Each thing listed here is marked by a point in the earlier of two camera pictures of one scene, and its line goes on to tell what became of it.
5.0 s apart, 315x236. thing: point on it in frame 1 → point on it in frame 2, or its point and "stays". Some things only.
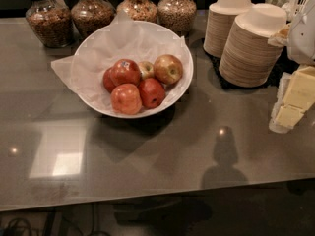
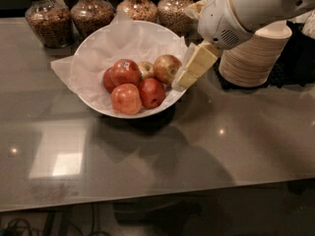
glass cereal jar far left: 48,16 stays
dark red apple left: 107,80 stays
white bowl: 131,69 stays
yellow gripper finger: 281,38 → 199,5
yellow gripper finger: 295,92 → 202,57
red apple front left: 126,99 stays
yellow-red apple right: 168,69 stays
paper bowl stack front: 248,59 stays
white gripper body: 303,44 → 219,20
